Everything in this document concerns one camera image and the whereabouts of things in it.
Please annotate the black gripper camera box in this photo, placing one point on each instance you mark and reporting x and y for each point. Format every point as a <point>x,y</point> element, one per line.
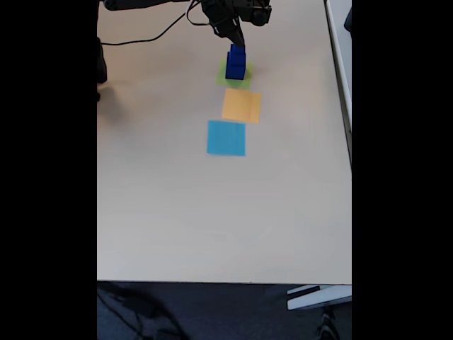
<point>258,12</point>

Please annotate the white table foot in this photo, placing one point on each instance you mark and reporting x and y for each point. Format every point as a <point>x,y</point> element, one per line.
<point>318,299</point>

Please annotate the large blue cube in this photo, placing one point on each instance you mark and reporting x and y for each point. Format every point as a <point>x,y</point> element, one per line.
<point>235,73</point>

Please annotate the medium blue cube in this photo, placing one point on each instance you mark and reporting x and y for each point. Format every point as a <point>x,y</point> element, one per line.
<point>237,59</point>

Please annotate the light blue paper square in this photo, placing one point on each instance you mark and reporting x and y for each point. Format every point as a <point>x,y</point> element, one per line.
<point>226,138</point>

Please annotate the small blue cube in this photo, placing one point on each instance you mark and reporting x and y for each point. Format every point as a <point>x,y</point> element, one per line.
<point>235,49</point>

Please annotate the orange paper square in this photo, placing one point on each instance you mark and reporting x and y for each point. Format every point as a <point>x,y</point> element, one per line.
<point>240,106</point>

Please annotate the green paper square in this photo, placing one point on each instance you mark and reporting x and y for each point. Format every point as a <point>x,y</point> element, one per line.
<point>221,79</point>

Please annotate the dark blue object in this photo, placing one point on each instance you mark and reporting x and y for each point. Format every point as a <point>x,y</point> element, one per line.
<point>349,21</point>

